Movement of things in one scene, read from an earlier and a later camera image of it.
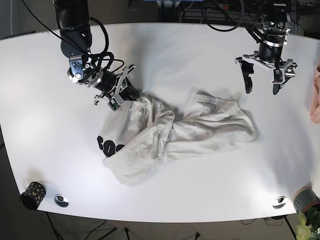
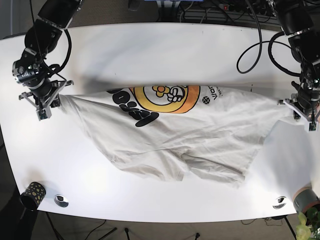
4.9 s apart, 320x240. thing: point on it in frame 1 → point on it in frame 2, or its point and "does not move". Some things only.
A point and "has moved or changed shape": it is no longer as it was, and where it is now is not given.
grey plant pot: [304, 198] does not move
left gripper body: [115, 99] → [43, 103]
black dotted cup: [33, 195] does not move
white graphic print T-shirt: [144, 132] has moved or changed shape
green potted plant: [309, 228] does not move
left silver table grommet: [61, 200] does not move
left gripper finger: [130, 93] → [56, 102]
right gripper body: [287, 65] → [310, 126]
